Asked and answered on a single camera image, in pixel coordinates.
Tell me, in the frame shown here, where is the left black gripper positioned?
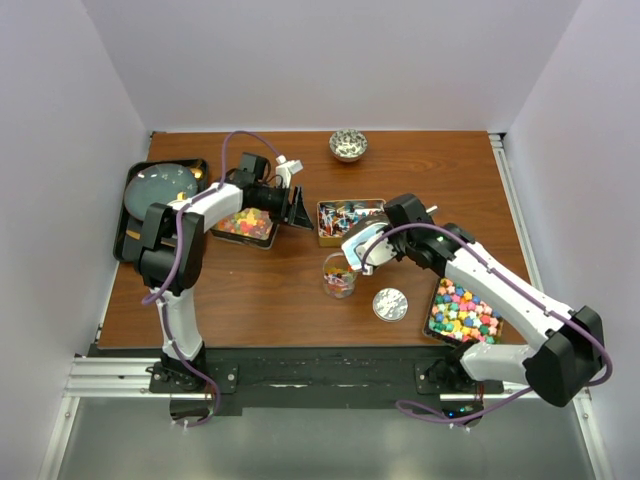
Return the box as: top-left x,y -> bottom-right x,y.
253,183 -> 314,230

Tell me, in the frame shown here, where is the gold tin of candies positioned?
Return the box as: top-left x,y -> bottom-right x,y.
316,199 -> 385,248

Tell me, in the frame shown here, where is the tin of translucent star candies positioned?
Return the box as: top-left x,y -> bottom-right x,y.
211,208 -> 277,249

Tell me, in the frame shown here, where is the tray of paper stars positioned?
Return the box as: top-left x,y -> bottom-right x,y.
423,277 -> 504,346

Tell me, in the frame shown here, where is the clear plastic jar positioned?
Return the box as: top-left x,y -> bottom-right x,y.
322,252 -> 357,299

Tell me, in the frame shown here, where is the metal scoop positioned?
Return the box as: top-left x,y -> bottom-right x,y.
341,199 -> 406,276

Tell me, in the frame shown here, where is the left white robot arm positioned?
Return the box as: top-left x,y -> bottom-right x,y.
134,154 -> 314,392

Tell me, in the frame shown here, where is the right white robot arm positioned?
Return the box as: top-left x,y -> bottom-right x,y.
384,194 -> 613,407

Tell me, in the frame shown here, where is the white jar lid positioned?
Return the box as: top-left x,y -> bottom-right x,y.
372,288 -> 408,323

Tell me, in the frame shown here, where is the patterned ceramic bowl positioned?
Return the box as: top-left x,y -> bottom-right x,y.
329,129 -> 369,163

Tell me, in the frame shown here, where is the gold spoon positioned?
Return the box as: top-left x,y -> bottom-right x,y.
190,161 -> 203,180

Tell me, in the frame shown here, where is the grey-blue plate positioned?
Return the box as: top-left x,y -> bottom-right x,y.
124,163 -> 198,220

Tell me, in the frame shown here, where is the black serving tray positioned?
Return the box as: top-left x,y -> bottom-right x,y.
113,158 -> 208,263

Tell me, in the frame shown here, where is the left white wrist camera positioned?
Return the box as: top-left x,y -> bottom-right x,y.
275,155 -> 303,188

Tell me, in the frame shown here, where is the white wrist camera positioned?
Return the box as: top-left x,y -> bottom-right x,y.
341,220 -> 397,276
275,155 -> 303,188

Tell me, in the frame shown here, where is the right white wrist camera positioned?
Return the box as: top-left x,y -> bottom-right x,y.
341,220 -> 397,276

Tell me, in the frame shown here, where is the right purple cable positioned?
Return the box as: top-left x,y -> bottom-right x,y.
360,222 -> 614,421

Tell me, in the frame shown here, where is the purple cable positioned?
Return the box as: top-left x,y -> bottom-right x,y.
360,222 -> 614,421
142,130 -> 284,427

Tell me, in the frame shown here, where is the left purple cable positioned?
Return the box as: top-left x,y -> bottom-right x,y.
142,130 -> 284,427

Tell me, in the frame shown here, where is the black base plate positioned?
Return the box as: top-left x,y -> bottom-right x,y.
147,346 -> 504,419

